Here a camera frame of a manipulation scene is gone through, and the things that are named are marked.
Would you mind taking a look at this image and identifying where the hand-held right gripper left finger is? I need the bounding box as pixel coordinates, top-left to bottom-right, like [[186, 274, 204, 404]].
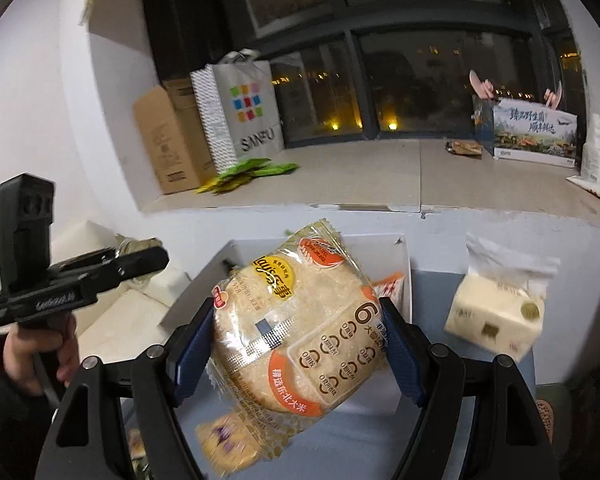
[[45, 302, 217, 480]]

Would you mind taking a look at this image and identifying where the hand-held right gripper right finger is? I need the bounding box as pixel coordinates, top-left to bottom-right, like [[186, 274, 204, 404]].
[[379, 299, 562, 480]]

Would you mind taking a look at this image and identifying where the brown cardboard box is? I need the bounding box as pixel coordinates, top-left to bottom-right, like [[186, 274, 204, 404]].
[[132, 78, 217, 195]]

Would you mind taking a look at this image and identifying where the orange dotted cloth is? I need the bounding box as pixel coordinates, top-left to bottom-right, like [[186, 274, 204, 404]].
[[534, 399, 563, 443]]

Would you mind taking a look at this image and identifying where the white dotted shopping bag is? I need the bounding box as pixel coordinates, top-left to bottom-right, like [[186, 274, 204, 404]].
[[189, 48, 286, 174]]

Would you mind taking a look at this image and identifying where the cream sofa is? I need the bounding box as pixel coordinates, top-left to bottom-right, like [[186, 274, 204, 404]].
[[47, 219, 193, 358]]

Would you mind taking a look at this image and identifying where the dark window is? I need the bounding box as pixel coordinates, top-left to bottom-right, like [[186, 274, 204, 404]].
[[139, 0, 590, 150]]

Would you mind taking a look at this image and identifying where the landscape printed box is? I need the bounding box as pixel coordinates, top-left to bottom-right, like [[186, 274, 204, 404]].
[[472, 96, 580, 169]]

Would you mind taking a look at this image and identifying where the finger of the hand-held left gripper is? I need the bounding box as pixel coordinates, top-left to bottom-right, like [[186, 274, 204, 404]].
[[54, 246, 127, 275], [77, 247, 171, 293]]

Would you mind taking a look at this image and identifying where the white cardboard box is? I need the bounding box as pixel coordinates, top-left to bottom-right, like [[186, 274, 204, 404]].
[[186, 232, 414, 328]]

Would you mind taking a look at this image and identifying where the small yellow snack packet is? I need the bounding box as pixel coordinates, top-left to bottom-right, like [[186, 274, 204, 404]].
[[195, 412, 262, 477]]

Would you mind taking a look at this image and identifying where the pile of green sachets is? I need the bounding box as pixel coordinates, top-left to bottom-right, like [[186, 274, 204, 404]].
[[195, 157, 300, 196]]

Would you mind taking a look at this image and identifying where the orange rice cracker packet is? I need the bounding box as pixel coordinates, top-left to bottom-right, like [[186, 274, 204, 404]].
[[205, 218, 387, 464]]

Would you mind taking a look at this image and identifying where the white red snack packet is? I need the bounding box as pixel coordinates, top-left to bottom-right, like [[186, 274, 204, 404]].
[[374, 271, 407, 312]]

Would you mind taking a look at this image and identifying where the rolled white paper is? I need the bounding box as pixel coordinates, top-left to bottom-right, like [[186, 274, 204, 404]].
[[565, 174, 600, 212]]

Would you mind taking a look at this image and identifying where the shiny clear snack packet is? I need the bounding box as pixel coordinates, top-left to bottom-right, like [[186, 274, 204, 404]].
[[114, 234, 167, 288]]

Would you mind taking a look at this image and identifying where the person's left forearm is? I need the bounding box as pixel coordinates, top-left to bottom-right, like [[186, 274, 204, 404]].
[[0, 334, 61, 480]]

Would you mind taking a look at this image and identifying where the brown flat packet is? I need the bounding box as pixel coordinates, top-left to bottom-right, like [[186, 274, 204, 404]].
[[444, 139, 484, 160]]

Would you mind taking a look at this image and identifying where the yellow tissue pack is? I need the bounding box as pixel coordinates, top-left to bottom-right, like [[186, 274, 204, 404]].
[[443, 232, 562, 362]]

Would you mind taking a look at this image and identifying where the person's left hand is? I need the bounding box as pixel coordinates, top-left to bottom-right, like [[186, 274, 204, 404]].
[[2, 316, 81, 397]]

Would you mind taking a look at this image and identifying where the white plastic bottle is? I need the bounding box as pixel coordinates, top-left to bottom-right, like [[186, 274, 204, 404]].
[[581, 112, 600, 184]]

